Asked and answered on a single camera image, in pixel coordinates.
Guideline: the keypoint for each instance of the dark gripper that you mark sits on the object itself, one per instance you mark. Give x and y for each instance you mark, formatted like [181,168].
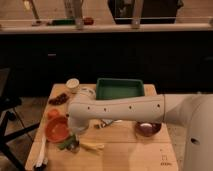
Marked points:
[75,144]

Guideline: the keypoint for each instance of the green pepper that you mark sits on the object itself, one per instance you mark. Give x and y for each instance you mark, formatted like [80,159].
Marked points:
[66,143]

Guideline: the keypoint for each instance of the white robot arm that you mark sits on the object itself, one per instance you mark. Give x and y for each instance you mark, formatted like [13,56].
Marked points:
[194,111]

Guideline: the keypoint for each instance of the small white cup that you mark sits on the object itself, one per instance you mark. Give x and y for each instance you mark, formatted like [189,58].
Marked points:
[73,85]

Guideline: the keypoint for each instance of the orange plastic bowl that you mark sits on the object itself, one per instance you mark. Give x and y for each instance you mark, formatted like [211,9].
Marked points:
[56,129]

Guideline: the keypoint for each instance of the orange toy fruit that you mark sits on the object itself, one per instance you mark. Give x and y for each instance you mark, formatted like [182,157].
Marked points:
[52,113]

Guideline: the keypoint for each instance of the dark red grapes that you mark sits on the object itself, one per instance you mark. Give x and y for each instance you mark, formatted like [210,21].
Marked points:
[59,100]

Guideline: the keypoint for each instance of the green plastic bin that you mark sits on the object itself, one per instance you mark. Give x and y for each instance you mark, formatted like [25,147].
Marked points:
[114,88]

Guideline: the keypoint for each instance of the black office chair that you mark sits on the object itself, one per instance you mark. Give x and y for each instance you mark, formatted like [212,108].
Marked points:
[5,106]

